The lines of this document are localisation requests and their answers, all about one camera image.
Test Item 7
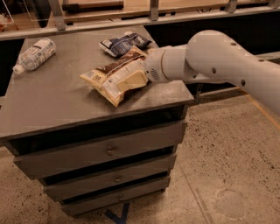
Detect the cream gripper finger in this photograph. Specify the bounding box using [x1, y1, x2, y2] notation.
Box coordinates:
[117, 70, 148, 91]

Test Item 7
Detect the brown and yellow chip bag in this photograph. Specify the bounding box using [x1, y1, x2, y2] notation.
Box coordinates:
[80, 46, 147, 107]

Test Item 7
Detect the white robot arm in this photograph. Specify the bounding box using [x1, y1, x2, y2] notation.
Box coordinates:
[117, 30, 280, 115]

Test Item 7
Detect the blue chip bag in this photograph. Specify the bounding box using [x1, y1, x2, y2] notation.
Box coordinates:
[99, 31, 151, 58]

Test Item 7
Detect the clear plastic water bottle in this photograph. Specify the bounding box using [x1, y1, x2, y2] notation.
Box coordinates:
[13, 38, 56, 74]

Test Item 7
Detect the grey drawer cabinet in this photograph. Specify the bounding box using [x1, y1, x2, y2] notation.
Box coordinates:
[0, 29, 192, 206]

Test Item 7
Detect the top grey drawer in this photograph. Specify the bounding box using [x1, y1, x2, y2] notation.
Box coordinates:
[14, 120, 186, 179]

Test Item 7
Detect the grey drawer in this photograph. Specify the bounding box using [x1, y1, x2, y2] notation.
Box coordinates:
[44, 153, 176, 201]
[61, 176, 170, 216]
[14, 120, 186, 179]

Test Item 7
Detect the middle grey drawer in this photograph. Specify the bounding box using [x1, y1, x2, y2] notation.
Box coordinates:
[44, 153, 176, 201]

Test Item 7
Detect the bottom grey drawer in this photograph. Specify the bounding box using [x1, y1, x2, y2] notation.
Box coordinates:
[61, 176, 170, 216]

